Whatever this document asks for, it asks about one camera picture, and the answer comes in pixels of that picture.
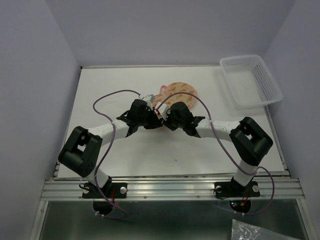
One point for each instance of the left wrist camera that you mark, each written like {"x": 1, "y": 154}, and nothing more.
{"x": 149, "y": 97}

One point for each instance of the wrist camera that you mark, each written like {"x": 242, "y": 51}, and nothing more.
{"x": 149, "y": 97}
{"x": 163, "y": 111}

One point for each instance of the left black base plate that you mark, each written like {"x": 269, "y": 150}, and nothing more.
{"x": 114, "y": 190}

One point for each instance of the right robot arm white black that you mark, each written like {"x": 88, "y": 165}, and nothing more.
{"x": 251, "y": 142}

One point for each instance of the clear plastic bag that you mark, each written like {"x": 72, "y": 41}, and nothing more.
{"x": 241, "y": 230}

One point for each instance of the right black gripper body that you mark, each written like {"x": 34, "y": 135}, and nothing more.
{"x": 171, "y": 123}

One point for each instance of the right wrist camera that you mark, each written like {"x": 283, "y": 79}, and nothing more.
{"x": 163, "y": 111}

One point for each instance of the aluminium frame rail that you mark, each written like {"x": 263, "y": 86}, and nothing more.
{"x": 165, "y": 189}

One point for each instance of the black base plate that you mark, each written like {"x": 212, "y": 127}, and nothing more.
{"x": 232, "y": 189}
{"x": 114, "y": 190}

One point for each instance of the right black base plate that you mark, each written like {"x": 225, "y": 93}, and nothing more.
{"x": 232, "y": 189}

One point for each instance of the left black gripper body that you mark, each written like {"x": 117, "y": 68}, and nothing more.
{"x": 147, "y": 121}

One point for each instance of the white plastic basket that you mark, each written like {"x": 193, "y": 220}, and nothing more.
{"x": 250, "y": 82}

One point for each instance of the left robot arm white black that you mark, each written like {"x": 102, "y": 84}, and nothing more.
{"x": 82, "y": 148}

